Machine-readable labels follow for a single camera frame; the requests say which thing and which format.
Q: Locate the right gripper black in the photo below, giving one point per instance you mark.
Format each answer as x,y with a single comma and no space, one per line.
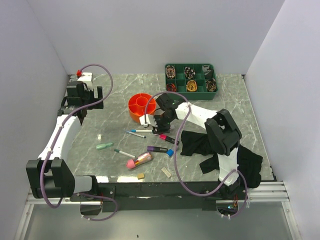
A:
160,129

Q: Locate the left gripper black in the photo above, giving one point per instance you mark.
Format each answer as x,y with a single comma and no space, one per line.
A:
91,92

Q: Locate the orange round organizer container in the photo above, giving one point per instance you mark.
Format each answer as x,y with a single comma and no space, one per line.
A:
137,104

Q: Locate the pink cap black highlighter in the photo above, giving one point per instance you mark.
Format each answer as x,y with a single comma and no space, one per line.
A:
169,139

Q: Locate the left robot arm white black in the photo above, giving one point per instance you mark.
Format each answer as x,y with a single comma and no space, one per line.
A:
50,169

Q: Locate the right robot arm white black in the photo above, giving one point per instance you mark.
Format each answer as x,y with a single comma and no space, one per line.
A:
222,131

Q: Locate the green compartment tray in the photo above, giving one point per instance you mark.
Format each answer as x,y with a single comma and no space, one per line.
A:
195,81

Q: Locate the mint green correction tube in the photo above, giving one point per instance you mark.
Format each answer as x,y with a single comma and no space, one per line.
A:
102,146

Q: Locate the blue white pen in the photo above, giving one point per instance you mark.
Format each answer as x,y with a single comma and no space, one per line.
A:
141,130

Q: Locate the thin blue tipped pen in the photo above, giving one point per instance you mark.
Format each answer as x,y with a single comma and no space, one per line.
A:
135,134

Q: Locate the green cap white pen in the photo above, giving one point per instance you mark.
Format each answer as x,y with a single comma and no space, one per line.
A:
124,153

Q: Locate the purple cap black highlighter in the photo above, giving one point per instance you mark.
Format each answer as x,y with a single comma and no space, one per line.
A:
157,149

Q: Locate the clear pencil case pink cap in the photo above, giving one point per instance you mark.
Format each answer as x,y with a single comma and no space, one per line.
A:
139,160

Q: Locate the white eraser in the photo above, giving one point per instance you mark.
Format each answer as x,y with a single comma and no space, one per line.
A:
166,172

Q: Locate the small tan eraser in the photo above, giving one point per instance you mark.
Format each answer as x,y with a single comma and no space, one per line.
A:
140,176

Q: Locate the black base beam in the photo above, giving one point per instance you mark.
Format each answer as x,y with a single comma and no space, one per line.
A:
172,196

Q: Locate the black cloth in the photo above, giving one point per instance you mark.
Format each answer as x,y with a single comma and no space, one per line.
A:
249,163

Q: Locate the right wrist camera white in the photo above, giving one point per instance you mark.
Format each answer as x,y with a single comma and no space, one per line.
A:
147,120

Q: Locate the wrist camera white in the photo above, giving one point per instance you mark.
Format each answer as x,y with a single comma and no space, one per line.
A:
147,120
85,77

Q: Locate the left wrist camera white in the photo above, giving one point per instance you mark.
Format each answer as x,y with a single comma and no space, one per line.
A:
85,77

